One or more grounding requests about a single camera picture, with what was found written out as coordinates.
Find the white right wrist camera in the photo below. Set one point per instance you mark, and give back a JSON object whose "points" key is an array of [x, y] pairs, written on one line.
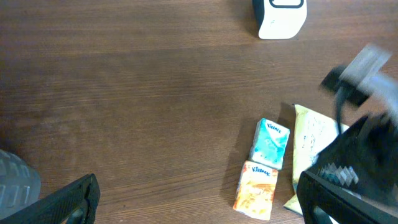
{"points": [[363, 76]]}

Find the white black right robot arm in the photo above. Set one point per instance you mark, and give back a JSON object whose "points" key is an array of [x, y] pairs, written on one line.
{"points": [[387, 99]]}

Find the grey plastic mesh basket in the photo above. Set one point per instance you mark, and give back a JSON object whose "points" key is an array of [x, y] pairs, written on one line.
{"points": [[20, 184]]}

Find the orange Kleenex tissue pack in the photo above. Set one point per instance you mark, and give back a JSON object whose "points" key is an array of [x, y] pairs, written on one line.
{"points": [[255, 191]]}

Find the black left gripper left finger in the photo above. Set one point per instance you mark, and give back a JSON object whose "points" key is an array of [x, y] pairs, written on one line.
{"points": [[74, 203]]}

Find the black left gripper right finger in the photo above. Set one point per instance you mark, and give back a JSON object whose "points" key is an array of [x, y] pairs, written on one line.
{"points": [[323, 202]]}

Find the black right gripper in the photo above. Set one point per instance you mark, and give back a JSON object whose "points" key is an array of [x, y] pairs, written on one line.
{"points": [[363, 159]]}

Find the yellow snack bag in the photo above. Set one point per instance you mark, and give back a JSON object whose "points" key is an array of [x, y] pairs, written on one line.
{"points": [[313, 132]]}

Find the teal Kleenex tissue pack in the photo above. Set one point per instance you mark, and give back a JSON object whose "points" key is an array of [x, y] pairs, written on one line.
{"points": [[269, 143]]}

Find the white barcode scanner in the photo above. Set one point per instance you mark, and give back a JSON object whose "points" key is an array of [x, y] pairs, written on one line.
{"points": [[279, 19]]}

